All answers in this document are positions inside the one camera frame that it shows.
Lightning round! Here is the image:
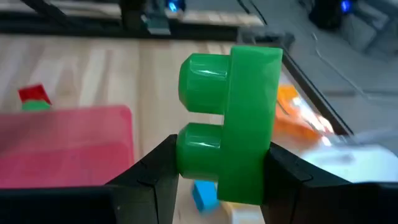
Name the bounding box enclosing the white plastic bin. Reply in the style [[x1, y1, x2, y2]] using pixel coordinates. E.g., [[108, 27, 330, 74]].
[[300, 144, 398, 184]]

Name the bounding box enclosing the orange toy block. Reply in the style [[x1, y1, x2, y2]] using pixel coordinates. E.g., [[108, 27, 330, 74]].
[[273, 84, 335, 147]]

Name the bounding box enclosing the short green toy block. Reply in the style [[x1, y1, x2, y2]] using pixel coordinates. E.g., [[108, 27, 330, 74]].
[[175, 45, 284, 206]]

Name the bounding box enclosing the long green toy block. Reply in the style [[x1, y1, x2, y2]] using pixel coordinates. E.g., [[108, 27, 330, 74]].
[[21, 100, 52, 112]]

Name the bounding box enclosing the pink translucent plastic bin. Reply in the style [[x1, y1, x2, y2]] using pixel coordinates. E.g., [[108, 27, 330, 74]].
[[0, 105, 135, 189]]

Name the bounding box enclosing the black aluminium table frame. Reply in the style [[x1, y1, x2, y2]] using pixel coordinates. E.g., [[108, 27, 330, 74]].
[[0, 0, 355, 138]]

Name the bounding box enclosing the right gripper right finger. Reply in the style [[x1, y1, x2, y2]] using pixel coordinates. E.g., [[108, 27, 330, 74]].
[[261, 142, 398, 224]]

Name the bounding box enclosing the blue toy block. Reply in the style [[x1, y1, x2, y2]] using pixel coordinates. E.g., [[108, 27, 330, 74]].
[[191, 179, 221, 214]]

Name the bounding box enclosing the black box with blue light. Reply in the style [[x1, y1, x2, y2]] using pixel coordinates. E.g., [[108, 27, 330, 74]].
[[309, 0, 389, 32]]

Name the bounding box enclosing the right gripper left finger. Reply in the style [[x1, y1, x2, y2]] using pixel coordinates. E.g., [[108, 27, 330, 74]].
[[0, 134, 180, 224]]

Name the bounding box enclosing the small dark red block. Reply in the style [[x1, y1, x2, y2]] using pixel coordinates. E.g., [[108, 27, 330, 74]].
[[17, 83, 52, 105]]

